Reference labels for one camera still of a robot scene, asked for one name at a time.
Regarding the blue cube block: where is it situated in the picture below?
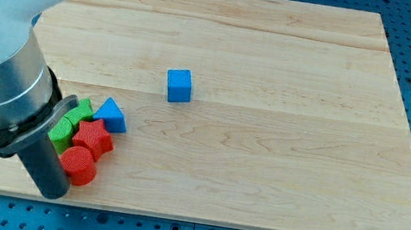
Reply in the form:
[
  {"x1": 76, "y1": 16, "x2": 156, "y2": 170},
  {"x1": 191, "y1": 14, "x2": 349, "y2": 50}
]
[{"x1": 166, "y1": 69, "x2": 192, "y2": 102}]

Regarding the green cube block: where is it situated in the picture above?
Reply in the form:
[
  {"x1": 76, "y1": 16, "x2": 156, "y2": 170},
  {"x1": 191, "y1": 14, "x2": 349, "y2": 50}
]
[{"x1": 64, "y1": 98, "x2": 94, "y2": 132}]

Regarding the light wooden board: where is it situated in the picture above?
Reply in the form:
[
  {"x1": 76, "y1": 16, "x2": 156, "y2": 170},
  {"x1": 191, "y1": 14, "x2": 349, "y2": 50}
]
[{"x1": 0, "y1": 0, "x2": 411, "y2": 230}]

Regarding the blue triangle block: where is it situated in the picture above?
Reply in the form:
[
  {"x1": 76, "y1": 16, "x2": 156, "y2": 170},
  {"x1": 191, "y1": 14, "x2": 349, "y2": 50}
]
[{"x1": 92, "y1": 98, "x2": 127, "y2": 134}]

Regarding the red star block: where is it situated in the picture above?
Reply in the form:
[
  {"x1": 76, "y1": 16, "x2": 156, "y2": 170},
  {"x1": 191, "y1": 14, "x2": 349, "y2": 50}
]
[{"x1": 72, "y1": 119, "x2": 115, "y2": 162}]

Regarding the red cylinder block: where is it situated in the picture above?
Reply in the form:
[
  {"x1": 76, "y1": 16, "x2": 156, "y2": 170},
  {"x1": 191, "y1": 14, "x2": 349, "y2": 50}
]
[{"x1": 61, "y1": 146, "x2": 97, "y2": 186}]

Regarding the green cylinder block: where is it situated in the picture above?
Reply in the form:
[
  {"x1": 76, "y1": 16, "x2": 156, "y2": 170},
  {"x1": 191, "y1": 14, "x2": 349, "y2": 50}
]
[{"x1": 48, "y1": 117, "x2": 73, "y2": 154}]

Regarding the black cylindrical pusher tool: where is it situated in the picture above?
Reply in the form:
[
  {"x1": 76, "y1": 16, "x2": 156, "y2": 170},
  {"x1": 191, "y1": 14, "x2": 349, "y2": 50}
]
[{"x1": 0, "y1": 69, "x2": 77, "y2": 199}]

